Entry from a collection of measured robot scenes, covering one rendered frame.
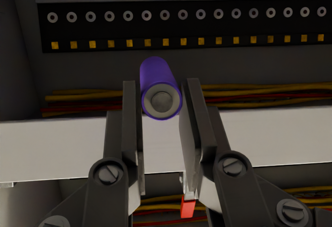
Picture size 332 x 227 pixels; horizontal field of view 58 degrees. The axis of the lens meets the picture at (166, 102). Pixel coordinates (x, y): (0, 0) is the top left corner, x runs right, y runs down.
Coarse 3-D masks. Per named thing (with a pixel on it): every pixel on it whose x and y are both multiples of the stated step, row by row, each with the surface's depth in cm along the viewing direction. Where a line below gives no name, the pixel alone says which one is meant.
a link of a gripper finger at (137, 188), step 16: (128, 96) 12; (112, 112) 12; (128, 112) 11; (112, 128) 11; (128, 128) 10; (112, 144) 11; (128, 144) 10; (128, 160) 10; (128, 176) 10; (144, 176) 12; (80, 192) 9; (128, 192) 10; (144, 192) 12; (64, 208) 9; (80, 208) 9; (128, 208) 10; (48, 224) 8; (64, 224) 9; (80, 224) 9
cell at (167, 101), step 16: (144, 64) 17; (160, 64) 16; (144, 80) 14; (160, 80) 12; (144, 96) 13; (160, 96) 12; (176, 96) 13; (144, 112) 13; (160, 112) 13; (176, 112) 13
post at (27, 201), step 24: (0, 24) 31; (0, 48) 30; (24, 48) 36; (0, 72) 30; (24, 72) 36; (0, 96) 30; (24, 96) 36; (0, 120) 30; (24, 192) 35; (48, 192) 43; (0, 216) 29; (24, 216) 34
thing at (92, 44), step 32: (224, 0) 34; (256, 0) 34; (288, 0) 35; (320, 0) 35; (64, 32) 33; (96, 32) 33; (128, 32) 34; (160, 32) 34; (192, 32) 34; (224, 32) 35; (256, 32) 35; (288, 32) 35; (320, 32) 36
